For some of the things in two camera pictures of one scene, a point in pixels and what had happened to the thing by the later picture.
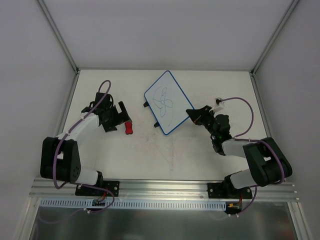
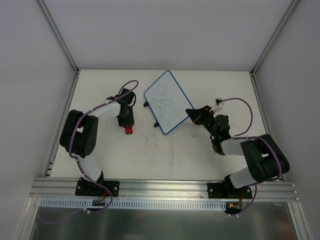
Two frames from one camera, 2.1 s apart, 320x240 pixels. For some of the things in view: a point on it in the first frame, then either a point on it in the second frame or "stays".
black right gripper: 203,117 stays
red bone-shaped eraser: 128,127 stays
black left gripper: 116,116 to 126,121
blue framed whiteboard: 167,102 stays
